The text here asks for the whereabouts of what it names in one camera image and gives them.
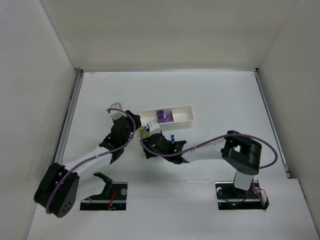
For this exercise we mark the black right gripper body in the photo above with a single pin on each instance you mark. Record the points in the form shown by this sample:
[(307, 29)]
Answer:
[(149, 144)]

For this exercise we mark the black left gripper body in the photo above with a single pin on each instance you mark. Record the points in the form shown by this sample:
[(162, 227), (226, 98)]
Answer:
[(133, 117)]

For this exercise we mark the purple lego brick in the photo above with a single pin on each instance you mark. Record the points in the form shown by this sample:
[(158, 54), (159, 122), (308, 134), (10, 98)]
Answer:
[(166, 119)]

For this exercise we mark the purple curved studded lego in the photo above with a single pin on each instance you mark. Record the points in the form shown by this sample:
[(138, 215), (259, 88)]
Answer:
[(160, 114)]

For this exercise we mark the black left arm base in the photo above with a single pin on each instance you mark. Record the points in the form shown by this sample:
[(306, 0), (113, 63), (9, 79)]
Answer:
[(113, 196)]

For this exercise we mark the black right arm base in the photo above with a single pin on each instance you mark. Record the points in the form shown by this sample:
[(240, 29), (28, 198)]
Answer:
[(232, 198)]

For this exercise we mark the green lego brick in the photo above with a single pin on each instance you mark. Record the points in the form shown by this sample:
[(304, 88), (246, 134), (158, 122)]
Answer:
[(144, 133)]

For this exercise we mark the white three-compartment container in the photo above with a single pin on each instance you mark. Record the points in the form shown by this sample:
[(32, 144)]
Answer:
[(183, 117)]

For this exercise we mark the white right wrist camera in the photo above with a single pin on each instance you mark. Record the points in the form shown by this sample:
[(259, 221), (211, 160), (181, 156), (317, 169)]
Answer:
[(153, 128)]

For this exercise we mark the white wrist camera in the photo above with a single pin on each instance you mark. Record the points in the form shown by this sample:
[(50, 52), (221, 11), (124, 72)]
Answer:
[(153, 128), (115, 111)]

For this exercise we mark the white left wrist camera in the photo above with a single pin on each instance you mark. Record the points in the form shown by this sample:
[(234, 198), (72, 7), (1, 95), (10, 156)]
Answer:
[(115, 111)]

